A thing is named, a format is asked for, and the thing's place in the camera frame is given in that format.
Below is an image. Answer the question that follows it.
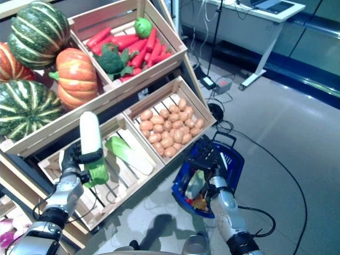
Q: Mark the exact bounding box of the green striped pumpkin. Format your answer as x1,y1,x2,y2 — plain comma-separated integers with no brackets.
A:
7,1,71,70
0,79,64,141

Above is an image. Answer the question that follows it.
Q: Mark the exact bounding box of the wide wooden slat crate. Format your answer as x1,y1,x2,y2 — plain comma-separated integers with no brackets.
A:
0,15,125,159

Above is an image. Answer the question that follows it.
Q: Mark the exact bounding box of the large orange pumpkin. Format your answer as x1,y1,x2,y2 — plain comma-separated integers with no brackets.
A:
0,42,37,83

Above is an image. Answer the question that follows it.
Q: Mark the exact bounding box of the small orange pumpkin green stem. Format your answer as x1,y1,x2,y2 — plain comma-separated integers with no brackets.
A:
49,47,99,111

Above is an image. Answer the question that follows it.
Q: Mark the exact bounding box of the dark green broccoli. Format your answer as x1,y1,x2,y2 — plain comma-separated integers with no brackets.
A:
92,43,135,80

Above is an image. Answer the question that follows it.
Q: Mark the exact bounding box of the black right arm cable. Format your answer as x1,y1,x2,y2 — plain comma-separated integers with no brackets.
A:
237,206,277,239

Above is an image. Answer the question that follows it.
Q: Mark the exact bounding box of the blue plastic shopping basket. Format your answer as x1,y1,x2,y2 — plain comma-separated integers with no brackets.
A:
171,131,245,220

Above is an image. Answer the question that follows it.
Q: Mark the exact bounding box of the white desk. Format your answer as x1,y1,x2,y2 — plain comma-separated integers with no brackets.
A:
183,0,306,91

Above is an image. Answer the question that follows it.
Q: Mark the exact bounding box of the red carrot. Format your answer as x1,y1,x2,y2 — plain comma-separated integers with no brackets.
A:
110,33,140,45
86,26,112,48
91,36,114,55
131,46,148,69
150,39,163,63
146,27,158,53
151,52,173,64

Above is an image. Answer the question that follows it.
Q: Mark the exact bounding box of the silver right robot leg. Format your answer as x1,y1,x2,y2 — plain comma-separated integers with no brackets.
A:
183,233,210,255

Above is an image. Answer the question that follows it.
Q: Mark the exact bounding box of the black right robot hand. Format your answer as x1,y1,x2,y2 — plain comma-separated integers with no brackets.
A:
185,134,226,179

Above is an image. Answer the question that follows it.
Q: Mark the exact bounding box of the yellow bell pepper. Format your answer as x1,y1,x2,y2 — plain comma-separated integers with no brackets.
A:
191,198,210,212

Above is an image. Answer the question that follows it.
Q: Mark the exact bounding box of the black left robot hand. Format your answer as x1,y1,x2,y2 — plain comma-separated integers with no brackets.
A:
58,142,104,175

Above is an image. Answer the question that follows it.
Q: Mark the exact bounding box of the grey open laptop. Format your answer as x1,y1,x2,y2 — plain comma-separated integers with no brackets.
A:
249,0,295,14

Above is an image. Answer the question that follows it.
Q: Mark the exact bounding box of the wooden produce display stand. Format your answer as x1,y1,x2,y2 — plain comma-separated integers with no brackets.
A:
0,0,210,250

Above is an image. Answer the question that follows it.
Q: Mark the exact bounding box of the black power adapter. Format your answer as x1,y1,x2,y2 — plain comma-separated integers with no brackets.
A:
199,75,216,90

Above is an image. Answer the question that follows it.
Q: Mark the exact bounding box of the black tripod stand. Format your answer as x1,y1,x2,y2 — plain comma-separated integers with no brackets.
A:
206,0,224,79

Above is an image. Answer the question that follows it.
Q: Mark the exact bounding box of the grey box red button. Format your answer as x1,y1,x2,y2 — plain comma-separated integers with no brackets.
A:
215,78,233,94

